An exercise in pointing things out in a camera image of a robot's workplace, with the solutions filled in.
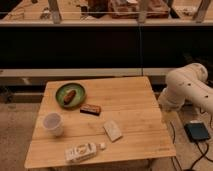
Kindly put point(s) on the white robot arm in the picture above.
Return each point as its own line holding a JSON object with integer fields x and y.
{"x": 187, "y": 83}

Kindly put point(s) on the black box on floor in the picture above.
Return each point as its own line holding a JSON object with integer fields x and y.
{"x": 196, "y": 132}

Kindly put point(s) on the green plate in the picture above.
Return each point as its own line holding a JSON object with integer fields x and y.
{"x": 65, "y": 89}

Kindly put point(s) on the brown chocolate bar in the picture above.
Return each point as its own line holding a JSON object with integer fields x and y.
{"x": 90, "y": 109}

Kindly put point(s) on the long wooden bench shelf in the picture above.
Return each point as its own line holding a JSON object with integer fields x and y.
{"x": 104, "y": 72}

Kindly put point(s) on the white sponge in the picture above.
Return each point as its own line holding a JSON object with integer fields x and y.
{"x": 113, "y": 131}

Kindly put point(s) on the white plastic cup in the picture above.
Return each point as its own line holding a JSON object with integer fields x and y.
{"x": 52, "y": 123}

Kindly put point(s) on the brown pastry on plate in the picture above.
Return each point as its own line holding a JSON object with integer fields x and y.
{"x": 69, "y": 97}

